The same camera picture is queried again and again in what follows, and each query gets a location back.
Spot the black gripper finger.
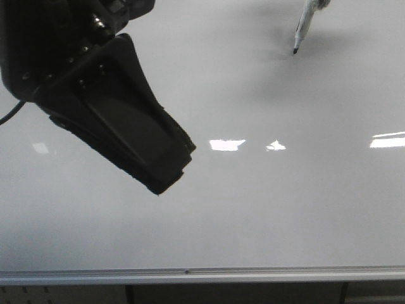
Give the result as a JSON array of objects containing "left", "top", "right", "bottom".
[{"left": 34, "top": 34, "right": 196, "bottom": 195}]

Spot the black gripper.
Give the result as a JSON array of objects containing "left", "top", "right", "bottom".
[{"left": 1, "top": 1, "right": 155, "bottom": 101}]

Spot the white taped whiteboard marker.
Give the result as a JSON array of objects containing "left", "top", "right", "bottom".
[{"left": 293, "top": 0, "right": 331, "bottom": 54}]

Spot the white whiteboard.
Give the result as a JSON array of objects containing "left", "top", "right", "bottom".
[{"left": 1, "top": 1, "right": 404, "bottom": 271}]

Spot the grey pegboard panel below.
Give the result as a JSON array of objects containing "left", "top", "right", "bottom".
[{"left": 1, "top": 285, "right": 127, "bottom": 303}]

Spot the black cable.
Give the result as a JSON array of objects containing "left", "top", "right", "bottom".
[{"left": 0, "top": 100, "right": 27, "bottom": 125}]

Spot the aluminium whiteboard tray rail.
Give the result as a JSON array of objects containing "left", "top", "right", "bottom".
[{"left": 1, "top": 265, "right": 404, "bottom": 286}]

